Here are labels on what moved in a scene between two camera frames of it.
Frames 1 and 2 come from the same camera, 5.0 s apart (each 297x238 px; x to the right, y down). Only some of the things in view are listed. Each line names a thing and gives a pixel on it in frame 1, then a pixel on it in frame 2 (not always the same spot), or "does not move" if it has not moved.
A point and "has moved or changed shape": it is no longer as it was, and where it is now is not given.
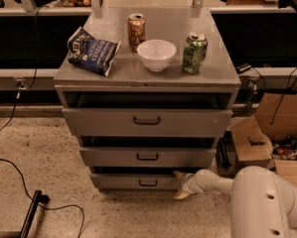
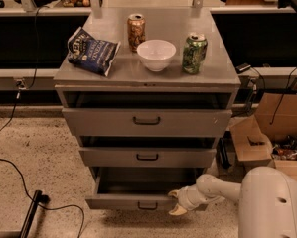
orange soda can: x=136 y=26 does not move
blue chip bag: x=94 y=55 does not move
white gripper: x=191 y=184 -> x=189 y=198
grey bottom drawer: x=136 y=181 has moved or changed shape
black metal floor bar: x=31 y=213 does not move
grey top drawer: x=147 y=122 does not move
